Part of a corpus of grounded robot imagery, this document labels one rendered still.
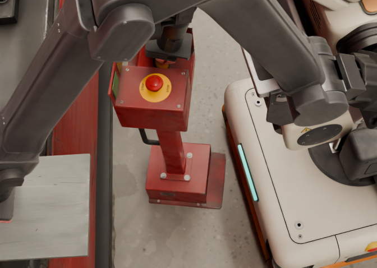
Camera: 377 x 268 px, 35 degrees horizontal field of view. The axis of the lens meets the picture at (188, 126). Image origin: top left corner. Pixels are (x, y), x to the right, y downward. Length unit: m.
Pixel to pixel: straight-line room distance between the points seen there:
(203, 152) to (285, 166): 0.32
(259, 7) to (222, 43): 1.72
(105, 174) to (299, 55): 1.45
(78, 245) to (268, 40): 0.53
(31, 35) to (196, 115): 0.95
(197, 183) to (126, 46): 1.45
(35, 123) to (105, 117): 1.44
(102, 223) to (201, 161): 0.38
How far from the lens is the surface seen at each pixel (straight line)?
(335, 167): 1.85
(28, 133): 0.76
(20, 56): 1.36
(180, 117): 1.36
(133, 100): 1.36
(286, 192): 1.79
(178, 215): 2.06
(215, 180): 2.08
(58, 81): 0.65
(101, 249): 2.02
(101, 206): 2.06
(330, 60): 0.84
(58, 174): 1.08
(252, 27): 0.62
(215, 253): 2.03
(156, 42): 1.37
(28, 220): 1.07
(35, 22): 1.39
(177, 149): 1.76
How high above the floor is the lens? 1.99
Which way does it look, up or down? 67 degrees down
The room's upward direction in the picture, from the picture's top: 9 degrees counter-clockwise
